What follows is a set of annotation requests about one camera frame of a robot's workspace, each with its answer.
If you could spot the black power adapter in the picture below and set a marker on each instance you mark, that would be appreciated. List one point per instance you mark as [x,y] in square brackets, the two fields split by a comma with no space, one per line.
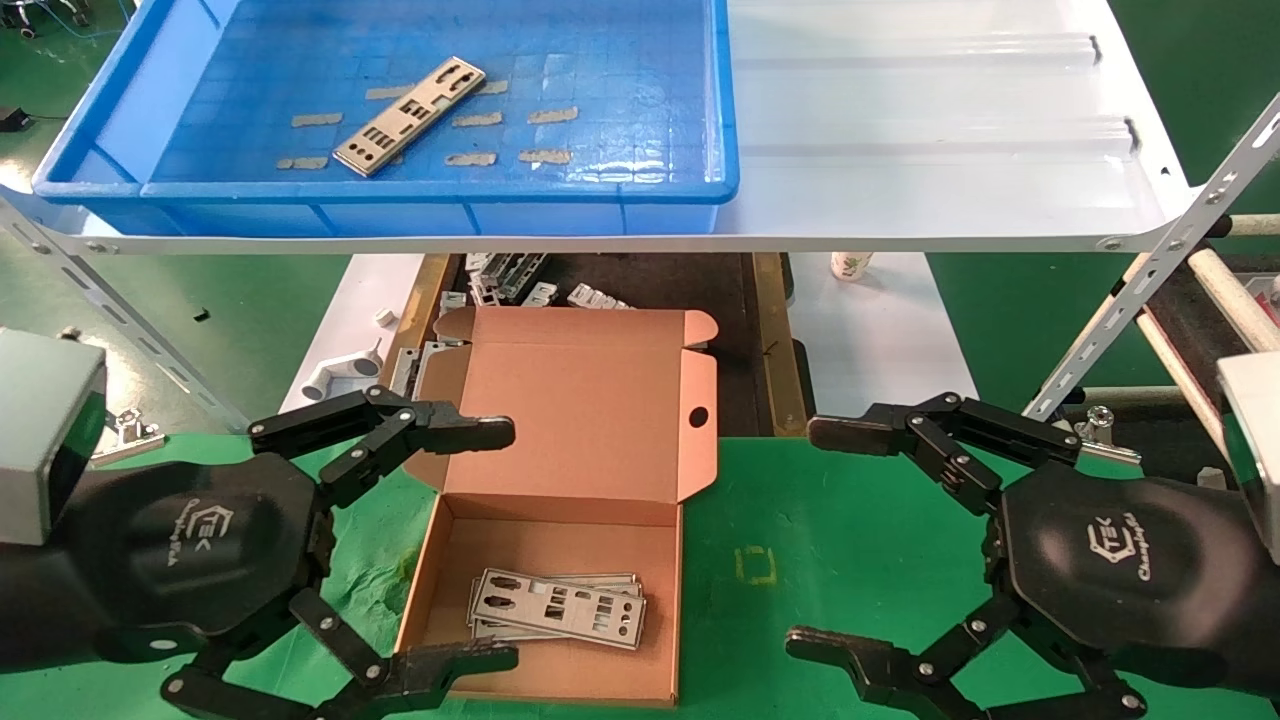
[12,118]

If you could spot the silver metal bracket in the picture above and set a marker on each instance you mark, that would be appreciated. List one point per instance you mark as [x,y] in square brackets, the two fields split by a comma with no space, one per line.
[522,272]
[403,370]
[597,297]
[480,280]
[452,300]
[540,293]
[432,355]

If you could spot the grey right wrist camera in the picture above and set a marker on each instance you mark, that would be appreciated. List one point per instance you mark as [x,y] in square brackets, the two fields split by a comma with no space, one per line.
[1255,440]

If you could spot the wheeled chair base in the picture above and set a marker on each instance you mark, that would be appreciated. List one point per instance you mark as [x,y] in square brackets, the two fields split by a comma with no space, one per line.
[20,22]

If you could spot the white plastic pipe fitting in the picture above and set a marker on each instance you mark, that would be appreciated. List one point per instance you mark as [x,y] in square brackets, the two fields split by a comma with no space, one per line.
[345,372]

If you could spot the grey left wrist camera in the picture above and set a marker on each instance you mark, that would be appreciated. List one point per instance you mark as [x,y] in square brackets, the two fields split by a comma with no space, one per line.
[45,430]

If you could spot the white metal shelf board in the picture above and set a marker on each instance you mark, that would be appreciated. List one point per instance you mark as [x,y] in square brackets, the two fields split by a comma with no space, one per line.
[900,150]

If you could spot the green cloth mat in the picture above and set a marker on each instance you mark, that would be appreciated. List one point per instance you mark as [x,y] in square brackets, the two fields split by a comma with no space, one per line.
[850,540]

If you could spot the black tray with wooden edges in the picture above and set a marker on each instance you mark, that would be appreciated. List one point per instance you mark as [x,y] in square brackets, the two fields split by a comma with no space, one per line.
[660,285]

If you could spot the brown cardboard box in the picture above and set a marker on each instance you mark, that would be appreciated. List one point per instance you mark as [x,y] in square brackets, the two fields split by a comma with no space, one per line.
[580,400]

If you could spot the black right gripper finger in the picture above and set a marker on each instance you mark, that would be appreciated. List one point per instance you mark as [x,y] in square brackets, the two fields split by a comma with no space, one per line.
[850,665]
[860,430]

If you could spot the silver binder clip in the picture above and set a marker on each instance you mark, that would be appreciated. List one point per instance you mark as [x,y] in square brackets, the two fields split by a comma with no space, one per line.
[130,435]
[1105,442]

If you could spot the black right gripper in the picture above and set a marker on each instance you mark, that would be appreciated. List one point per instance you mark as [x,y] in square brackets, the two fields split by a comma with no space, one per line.
[1130,560]

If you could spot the blue plastic tray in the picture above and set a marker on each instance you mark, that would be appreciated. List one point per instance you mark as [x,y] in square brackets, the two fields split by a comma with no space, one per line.
[620,60]

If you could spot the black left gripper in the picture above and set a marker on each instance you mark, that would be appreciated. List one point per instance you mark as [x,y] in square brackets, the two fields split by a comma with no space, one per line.
[200,540]

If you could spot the perforated metal shelf brace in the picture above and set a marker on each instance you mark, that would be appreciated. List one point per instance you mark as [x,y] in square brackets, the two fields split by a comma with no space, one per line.
[120,310]
[1150,270]

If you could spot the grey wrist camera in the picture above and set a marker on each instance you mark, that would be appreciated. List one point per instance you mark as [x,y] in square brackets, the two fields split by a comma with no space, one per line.
[45,430]
[1255,440]

